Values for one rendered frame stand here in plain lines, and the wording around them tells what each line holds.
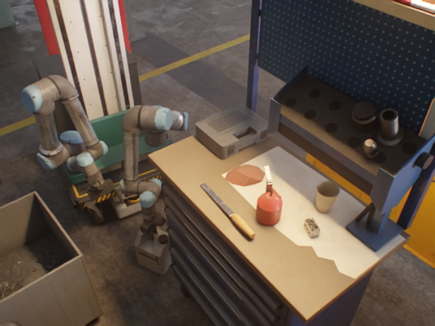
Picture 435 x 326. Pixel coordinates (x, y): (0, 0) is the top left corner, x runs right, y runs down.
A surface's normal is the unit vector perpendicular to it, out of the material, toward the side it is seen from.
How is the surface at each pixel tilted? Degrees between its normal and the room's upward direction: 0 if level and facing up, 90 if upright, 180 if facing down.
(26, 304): 90
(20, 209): 90
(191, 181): 0
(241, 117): 0
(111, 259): 0
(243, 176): 40
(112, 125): 90
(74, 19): 90
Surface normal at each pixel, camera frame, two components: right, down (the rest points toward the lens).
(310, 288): 0.00, -0.75
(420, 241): -0.76, 0.43
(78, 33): 0.50, 0.57
